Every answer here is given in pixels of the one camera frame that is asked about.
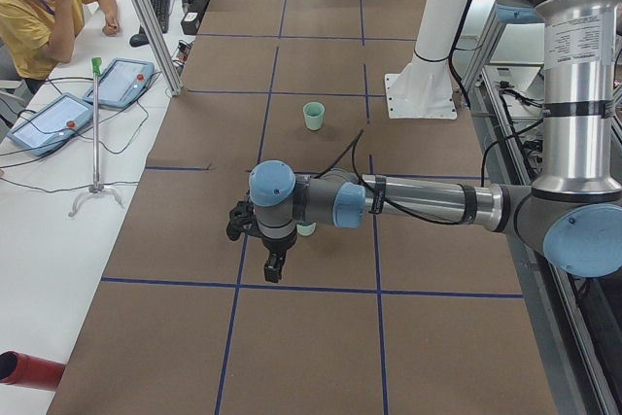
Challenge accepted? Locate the black computer mouse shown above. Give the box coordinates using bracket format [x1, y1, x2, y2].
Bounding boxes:
[129, 33, 150, 48]

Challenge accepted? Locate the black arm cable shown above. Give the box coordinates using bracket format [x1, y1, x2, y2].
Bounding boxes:
[315, 128, 467, 226]

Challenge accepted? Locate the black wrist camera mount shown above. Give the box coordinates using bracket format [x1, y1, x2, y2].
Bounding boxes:
[225, 200, 260, 241]

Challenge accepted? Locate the aluminium frame post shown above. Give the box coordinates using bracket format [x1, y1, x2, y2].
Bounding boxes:
[131, 0, 183, 96]

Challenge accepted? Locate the teach pendant tablet near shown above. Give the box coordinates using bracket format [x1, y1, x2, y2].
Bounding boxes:
[8, 93, 93, 156]

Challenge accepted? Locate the teach pendant tablet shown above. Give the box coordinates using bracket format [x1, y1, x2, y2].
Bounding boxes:
[98, 57, 155, 109]
[8, 93, 93, 156]

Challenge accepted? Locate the black keyboard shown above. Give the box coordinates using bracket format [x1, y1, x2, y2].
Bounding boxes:
[138, 0, 170, 34]

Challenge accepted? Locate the black box on desk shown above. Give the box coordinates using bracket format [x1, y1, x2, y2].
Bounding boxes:
[180, 12, 202, 36]

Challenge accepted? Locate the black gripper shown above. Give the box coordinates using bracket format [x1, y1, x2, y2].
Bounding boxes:
[261, 230, 297, 283]

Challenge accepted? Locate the green cup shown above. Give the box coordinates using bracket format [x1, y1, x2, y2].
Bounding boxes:
[302, 101, 325, 131]
[296, 223, 317, 237]

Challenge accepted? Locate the teach pendant tablet far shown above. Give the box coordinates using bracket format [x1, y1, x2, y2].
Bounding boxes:
[98, 57, 155, 109]

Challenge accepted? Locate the red cylinder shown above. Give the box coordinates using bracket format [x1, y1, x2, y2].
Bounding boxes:
[1, 351, 65, 391]

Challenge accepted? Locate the person in yellow shirt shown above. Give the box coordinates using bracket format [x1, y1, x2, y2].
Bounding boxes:
[1, 0, 121, 93]

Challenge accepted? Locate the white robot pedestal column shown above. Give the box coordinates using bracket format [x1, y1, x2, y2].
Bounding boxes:
[385, 0, 468, 120]

